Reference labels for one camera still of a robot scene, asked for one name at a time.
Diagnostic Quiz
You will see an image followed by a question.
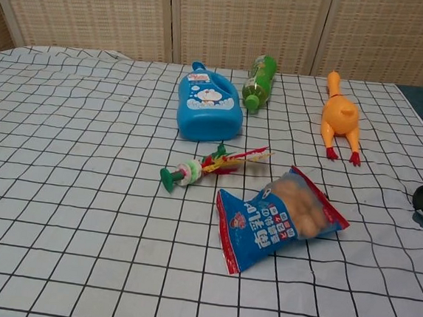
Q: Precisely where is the colourful feather shuttlecock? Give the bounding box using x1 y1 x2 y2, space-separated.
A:
157 137 277 204

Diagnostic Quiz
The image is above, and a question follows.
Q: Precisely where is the blue detergent bottle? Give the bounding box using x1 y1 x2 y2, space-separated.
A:
173 59 250 148

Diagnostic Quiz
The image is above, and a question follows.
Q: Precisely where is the blue red snack bag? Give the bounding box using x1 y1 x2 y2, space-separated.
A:
210 159 356 287

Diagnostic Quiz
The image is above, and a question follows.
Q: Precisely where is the green plastic drink bottle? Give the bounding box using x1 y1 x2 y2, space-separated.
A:
239 52 280 118

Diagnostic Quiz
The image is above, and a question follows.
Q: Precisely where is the white black checked tablecloth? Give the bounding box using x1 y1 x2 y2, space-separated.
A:
0 41 423 317

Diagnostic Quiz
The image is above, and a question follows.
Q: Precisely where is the orange rubber chicken toy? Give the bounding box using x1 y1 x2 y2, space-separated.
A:
317 70 370 166

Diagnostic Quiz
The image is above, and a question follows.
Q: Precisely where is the woven bamboo folding screen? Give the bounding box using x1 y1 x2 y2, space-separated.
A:
0 0 423 91

